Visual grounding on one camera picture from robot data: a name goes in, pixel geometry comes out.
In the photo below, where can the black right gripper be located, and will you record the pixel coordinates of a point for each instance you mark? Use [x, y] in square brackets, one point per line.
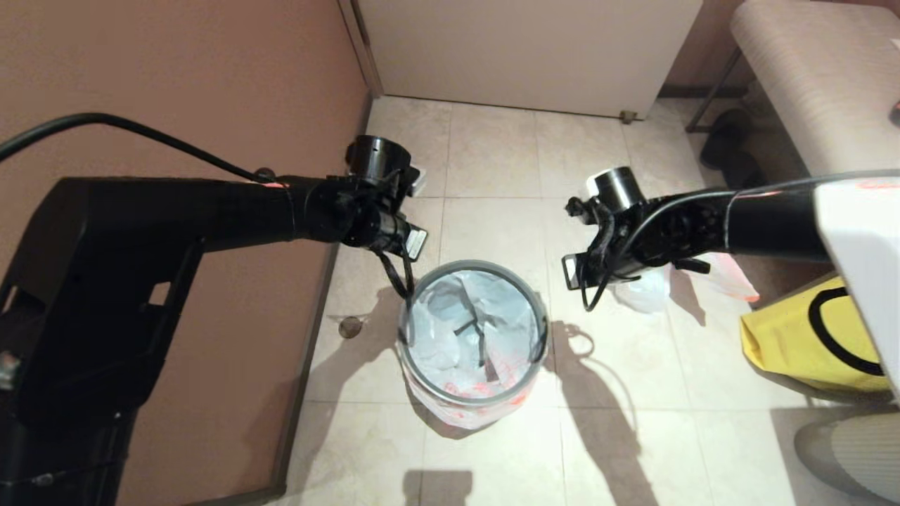
[612, 256]

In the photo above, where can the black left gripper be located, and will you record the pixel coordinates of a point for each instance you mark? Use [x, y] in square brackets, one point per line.
[383, 228]

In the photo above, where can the new white red-print plastic bag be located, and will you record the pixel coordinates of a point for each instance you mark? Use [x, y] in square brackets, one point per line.
[450, 316]

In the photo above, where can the used white red-print trash bag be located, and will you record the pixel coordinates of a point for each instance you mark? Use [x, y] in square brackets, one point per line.
[724, 277]

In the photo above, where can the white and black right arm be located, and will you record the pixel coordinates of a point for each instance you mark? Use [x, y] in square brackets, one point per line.
[787, 225]

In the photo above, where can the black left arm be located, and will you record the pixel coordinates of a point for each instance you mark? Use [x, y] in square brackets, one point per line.
[162, 239]

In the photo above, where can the yellow fabric bag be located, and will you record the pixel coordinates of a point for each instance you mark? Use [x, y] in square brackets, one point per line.
[780, 344]

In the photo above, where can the round metal floor drain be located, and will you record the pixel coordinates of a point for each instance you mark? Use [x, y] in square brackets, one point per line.
[349, 327]

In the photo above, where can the small metal door stop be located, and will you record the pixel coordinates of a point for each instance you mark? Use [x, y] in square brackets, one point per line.
[627, 117]

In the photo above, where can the grey metal bench leg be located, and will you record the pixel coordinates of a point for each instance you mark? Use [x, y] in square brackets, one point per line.
[711, 93]

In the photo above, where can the white door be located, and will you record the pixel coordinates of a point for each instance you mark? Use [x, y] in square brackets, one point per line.
[527, 56]

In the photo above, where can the beige wood-grain bench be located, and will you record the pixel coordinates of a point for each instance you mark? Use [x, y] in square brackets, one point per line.
[808, 84]

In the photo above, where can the grey round cushion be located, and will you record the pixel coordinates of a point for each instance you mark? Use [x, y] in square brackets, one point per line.
[858, 457]

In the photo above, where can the red and black object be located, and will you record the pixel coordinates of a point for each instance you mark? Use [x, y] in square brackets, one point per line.
[896, 112]

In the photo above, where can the beige door frame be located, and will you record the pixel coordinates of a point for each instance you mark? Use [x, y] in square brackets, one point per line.
[362, 49]

